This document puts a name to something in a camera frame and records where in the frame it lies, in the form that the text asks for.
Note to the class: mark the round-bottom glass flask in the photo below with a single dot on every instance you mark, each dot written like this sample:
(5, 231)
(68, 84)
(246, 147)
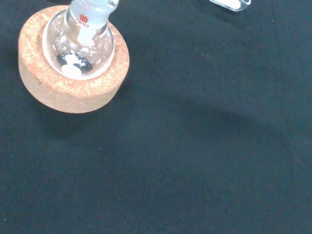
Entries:
(97, 56)

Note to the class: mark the black cloth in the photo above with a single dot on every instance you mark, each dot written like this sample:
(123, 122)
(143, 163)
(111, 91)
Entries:
(195, 146)

